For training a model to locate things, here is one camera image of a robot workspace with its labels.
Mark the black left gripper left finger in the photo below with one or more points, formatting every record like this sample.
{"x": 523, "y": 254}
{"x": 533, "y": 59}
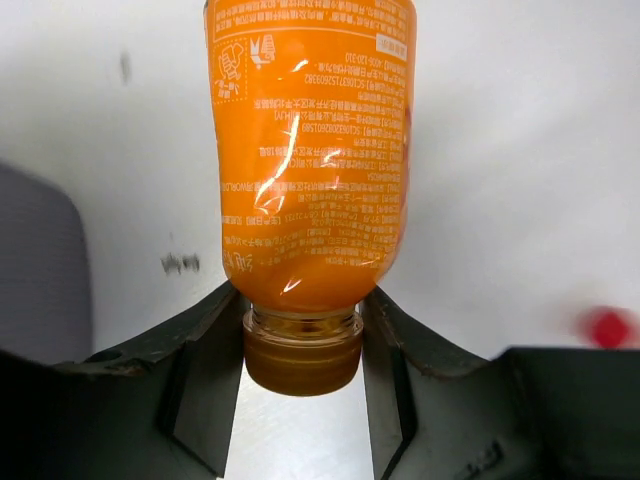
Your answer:
{"x": 158, "y": 406}

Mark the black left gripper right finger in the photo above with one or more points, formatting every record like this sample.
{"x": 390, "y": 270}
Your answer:
{"x": 437, "y": 411}

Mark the clear bottle red label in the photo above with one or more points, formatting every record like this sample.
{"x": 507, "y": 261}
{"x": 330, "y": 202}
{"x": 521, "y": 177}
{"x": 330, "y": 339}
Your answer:
{"x": 608, "y": 327}

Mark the orange plastic bottle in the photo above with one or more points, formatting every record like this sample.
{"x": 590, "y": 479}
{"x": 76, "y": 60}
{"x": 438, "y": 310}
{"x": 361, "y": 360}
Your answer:
{"x": 312, "y": 104}

